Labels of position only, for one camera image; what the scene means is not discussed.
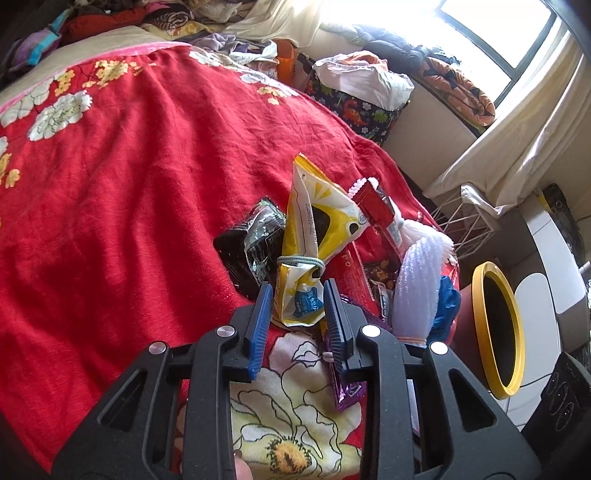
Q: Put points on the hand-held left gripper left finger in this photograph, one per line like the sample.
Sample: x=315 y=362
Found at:
x=257 y=332

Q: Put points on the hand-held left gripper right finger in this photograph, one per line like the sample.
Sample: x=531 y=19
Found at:
x=334 y=332

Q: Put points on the purple wrapper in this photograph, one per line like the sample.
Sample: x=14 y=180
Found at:
x=346 y=399

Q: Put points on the black foil snack packet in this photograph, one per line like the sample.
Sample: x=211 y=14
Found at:
x=235 y=258

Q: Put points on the yellow-rimmed trash bin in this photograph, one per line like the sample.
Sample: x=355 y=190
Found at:
x=501 y=323

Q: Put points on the blue glove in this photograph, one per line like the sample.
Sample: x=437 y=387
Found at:
x=448 y=300

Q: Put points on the yellow snack bag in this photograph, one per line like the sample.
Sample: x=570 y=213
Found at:
x=318 y=207

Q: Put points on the person's left hand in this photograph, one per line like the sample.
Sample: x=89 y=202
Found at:
x=242 y=470

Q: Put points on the brown snack wrapper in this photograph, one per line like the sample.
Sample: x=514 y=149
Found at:
x=381 y=272

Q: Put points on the red snack wrapper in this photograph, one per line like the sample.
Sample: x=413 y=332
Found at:
x=376 y=207

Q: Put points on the red floral blanket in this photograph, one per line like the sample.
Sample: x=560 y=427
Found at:
x=138 y=207

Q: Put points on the dinosaur print storage bag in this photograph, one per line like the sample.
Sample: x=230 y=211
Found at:
x=360 y=115

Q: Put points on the white cloth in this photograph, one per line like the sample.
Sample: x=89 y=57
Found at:
x=364 y=78

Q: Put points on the cream curtain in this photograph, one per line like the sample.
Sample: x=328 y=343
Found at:
x=531 y=138
x=277 y=23

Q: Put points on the orange patterned quilt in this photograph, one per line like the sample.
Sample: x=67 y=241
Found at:
x=461 y=92

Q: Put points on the orange bag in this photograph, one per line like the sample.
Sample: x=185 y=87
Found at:
x=288 y=60

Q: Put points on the lavender cloth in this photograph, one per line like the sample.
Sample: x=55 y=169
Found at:
x=221 y=44

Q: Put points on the dark puffer jacket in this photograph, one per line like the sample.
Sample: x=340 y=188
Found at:
x=388 y=44

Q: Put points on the pile of clothes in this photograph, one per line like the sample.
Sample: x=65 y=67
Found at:
x=115 y=18

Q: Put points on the dark window frame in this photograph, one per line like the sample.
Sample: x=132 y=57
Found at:
x=531 y=60

